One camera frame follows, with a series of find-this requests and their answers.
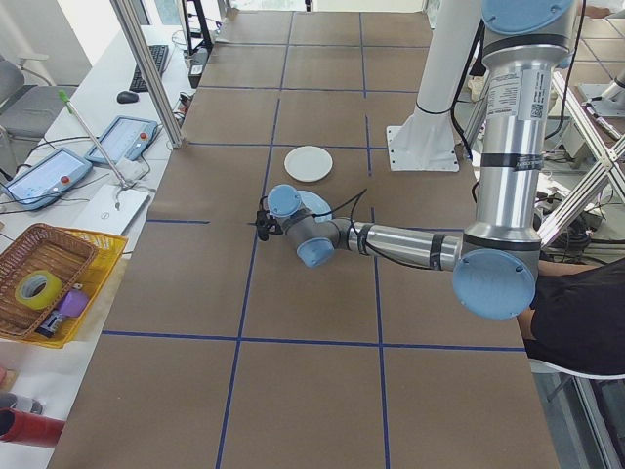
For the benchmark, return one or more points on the plain white plate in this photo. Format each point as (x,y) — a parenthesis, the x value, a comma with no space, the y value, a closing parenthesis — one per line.
(308,164)

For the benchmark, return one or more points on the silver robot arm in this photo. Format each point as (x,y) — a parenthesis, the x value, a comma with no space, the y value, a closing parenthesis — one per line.
(508,171)
(616,84)

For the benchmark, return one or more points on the blue-edged teach pendant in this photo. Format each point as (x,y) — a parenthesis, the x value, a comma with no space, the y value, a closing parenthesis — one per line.
(122,139)
(41,180)

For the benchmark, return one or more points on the red cylinder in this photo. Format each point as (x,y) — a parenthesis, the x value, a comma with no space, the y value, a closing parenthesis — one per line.
(29,427)

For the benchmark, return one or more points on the black computer mouse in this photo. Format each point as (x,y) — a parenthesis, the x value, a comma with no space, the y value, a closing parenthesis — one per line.
(128,97)

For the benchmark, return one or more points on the purple plastic block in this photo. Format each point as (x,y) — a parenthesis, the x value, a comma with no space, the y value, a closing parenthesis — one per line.
(72,303)

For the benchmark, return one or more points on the grey power adapter box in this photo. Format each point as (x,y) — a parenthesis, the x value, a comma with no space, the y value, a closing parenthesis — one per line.
(199,68)

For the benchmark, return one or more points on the aluminium profile post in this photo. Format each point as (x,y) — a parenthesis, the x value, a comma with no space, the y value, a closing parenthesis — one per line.
(156,83)

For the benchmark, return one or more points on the closed silver laptop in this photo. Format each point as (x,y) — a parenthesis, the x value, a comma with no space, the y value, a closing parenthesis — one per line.
(114,210)

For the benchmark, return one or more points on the person bare forearm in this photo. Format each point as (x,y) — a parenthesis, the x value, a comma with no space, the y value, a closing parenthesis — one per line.
(525,325)

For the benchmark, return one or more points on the grey office chair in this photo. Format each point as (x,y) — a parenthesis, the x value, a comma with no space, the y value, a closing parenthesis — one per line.
(19,98)

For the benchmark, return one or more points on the black keyboard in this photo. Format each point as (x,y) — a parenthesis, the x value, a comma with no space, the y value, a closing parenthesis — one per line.
(150,68)

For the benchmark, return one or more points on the white robot pedestal with base plate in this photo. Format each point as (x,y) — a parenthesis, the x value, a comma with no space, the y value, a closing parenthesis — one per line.
(429,98)

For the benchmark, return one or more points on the brown wicker basket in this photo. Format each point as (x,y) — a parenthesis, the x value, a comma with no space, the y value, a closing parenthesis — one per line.
(29,254)

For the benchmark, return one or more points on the yellow plastic basket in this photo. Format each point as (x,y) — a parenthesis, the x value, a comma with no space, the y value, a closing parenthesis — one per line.
(105,254)

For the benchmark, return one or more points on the small dark blue gadget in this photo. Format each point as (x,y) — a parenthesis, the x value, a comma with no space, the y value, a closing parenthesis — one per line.
(48,325)

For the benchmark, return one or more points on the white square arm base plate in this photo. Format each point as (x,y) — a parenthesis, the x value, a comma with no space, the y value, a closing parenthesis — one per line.
(593,93)

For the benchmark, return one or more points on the silver rod with green tip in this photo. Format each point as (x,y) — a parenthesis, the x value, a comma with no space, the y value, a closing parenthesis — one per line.
(93,139)

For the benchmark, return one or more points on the yellow-green tape roll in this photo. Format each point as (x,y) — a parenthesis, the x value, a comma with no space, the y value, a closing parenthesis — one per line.
(39,291)

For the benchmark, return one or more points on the person torso in black shirt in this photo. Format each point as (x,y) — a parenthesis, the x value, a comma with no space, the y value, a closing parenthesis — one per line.
(581,312)

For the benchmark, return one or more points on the black metal stand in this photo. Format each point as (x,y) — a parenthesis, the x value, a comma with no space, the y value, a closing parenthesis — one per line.
(195,24)

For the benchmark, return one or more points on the white side desk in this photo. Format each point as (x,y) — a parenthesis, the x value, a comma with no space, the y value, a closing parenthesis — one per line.
(105,63)

